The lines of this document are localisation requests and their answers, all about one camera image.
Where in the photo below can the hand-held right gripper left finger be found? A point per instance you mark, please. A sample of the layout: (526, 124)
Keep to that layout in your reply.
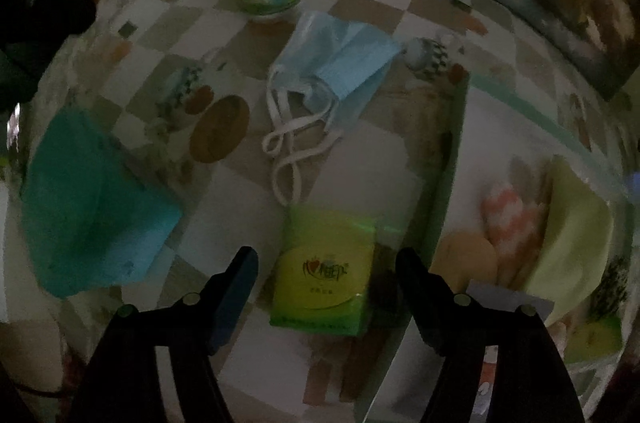
(232, 308)

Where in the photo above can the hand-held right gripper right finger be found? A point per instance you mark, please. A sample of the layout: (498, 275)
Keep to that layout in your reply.
(417, 298)

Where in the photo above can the pink striped fuzzy sock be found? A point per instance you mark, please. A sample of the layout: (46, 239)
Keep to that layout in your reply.
(515, 213)

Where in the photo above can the white tray with green rim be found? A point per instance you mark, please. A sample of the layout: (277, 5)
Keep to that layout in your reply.
(480, 143)

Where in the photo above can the light green cloth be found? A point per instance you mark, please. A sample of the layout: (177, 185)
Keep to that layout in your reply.
(575, 228)

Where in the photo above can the leopard print cloth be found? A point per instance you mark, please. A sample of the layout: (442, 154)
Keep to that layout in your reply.
(612, 283)

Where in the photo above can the blue face mask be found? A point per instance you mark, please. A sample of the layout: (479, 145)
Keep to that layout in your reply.
(340, 63)

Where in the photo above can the pale grey card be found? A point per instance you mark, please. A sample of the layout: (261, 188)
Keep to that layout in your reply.
(505, 298)

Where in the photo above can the teal cloth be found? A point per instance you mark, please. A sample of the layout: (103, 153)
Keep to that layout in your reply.
(90, 203)

